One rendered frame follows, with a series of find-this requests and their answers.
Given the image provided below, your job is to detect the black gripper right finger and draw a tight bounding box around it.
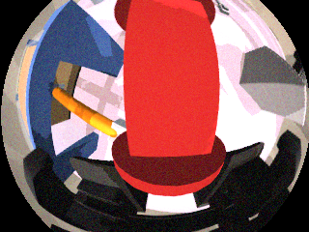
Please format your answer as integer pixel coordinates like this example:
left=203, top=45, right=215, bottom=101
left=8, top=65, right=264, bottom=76
left=193, top=140, right=266, bottom=209

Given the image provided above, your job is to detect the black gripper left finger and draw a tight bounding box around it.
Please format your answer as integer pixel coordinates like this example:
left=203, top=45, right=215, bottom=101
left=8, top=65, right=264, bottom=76
left=70, top=156, right=148, bottom=213

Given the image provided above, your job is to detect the grey cylinder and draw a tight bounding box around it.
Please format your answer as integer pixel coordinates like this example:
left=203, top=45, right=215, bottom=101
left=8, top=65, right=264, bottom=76
left=90, top=0, right=103, bottom=5

